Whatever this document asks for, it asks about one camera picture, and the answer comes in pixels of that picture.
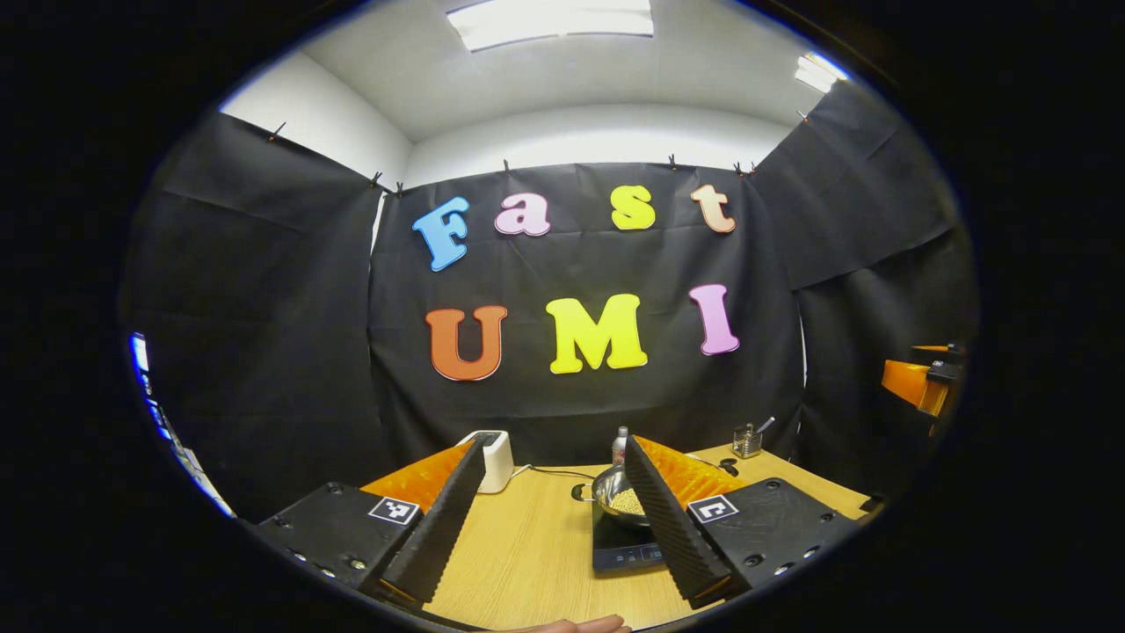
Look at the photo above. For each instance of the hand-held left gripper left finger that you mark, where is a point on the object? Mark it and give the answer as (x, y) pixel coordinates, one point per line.
(439, 527)

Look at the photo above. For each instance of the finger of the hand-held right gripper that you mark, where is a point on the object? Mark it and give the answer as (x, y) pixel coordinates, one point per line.
(932, 350)
(905, 380)

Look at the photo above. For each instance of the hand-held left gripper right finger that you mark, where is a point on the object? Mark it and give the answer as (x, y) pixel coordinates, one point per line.
(668, 527)

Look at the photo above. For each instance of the black induction cooktop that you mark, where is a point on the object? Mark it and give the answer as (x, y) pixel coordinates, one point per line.
(620, 549)

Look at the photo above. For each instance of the pile of soybeans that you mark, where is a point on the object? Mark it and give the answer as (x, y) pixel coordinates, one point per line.
(626, 501)

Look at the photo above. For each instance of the white toaster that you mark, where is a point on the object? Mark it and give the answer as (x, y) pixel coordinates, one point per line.
(499, 462)

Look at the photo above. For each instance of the silver printed bottle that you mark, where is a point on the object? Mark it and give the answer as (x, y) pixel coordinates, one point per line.
(620, 448)

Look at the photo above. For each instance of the metal utensil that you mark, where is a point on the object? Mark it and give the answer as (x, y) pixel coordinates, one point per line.
(766, 425)

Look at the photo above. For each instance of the black backdrop cloth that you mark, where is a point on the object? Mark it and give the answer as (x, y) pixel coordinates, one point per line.
(571, 404)

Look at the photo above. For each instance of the small ceiling light panel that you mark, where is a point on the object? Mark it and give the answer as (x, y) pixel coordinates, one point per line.
(822, 72)

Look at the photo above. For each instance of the white blue banner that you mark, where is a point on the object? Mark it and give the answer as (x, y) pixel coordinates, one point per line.
(139, 352)

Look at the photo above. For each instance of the row of backdrop clips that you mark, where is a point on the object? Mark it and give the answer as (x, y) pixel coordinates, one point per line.
(506, 165)

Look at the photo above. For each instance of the large ceiling light panel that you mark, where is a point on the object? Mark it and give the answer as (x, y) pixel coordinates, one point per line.
(554, 22)

